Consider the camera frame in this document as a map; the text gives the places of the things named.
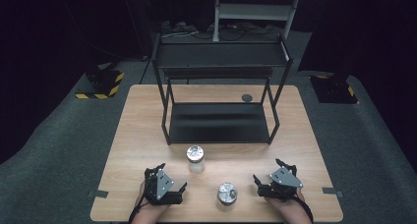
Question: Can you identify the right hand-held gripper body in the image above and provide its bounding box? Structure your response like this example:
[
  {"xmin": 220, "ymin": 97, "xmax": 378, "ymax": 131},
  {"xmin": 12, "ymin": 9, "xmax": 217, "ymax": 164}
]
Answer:
[{"xmin": 257, "ymin": 166, "xmax": 304, "ymax": 200}]

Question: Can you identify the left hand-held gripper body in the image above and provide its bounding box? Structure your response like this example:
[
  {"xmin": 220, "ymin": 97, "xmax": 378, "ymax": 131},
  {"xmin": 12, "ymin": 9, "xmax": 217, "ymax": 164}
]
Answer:
[{"xmin": 144, "ymin": 166, "xmax": 184, "ymax": 206}]

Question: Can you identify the glass jar with brown contents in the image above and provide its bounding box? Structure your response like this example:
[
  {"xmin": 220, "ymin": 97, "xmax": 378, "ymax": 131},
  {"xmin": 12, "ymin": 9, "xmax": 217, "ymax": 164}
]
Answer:
[{"xmin": 216, "ymin": 182, "xmax": 239, "ymax": 208}]

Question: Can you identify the glass jar with white powder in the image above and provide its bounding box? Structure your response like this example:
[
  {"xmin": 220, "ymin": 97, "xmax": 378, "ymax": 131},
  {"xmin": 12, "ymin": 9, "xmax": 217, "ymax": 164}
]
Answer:
[{"xmin": 186, "ymin": 144, "xmax": 207, "ymax": 175}]

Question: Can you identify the black metal two-tier shelf rack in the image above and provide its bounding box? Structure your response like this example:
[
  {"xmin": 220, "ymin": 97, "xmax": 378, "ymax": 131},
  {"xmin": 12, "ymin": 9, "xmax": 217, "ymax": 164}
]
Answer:
[{"xmin": 150, "ymin": 31, "xmax": 295, "ymax": 146}]

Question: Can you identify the person's right hand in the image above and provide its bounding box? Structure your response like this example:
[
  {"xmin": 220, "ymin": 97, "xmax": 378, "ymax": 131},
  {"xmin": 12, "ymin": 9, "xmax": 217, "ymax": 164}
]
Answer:
[{"xmin": 265, "ymin": 188, "xmax": 307, "ymax": 218}]

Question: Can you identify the person's left hand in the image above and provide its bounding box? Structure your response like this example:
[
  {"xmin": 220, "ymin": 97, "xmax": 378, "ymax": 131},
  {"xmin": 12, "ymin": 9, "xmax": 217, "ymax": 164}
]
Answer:
[{"xmin": 139, "ymin": 180, "xmax": 172, "ymax": 218}]

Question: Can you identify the grey tape strip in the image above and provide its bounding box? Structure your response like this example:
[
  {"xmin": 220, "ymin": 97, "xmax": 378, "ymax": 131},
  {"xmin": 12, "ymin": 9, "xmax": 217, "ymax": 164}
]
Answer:
[
  {"xmin": 87, "ymin": 189, "xmax": 110, "ymax": 199},
  {"xmin": 321, "ymin": 186, "xmax": 344, "ymax": 199}
]

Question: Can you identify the black yellow striped stand base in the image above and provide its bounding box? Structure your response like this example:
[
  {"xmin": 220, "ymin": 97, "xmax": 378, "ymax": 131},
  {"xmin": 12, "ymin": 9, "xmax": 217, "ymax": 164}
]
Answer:
[
  {"xmin": 74, "ymin": 61, "xmax": 126, "ymax": 100},
  {"xmin": 309, "ymin": 74, "xmax": 359, "ymax": 105}
]

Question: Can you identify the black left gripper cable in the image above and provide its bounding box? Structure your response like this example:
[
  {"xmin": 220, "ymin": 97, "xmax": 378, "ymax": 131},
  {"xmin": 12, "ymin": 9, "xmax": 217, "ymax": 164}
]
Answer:
[{"xmin": 128, "ymin": 184, "xmax": 149, "ymax": 224}]

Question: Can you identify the white metal stand frame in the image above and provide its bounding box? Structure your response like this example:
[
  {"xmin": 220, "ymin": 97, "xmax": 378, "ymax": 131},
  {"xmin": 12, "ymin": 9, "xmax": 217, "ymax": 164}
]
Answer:
[{"xmin": 211, "ymin": 0, "xmax": 304, "ymax": 43}]

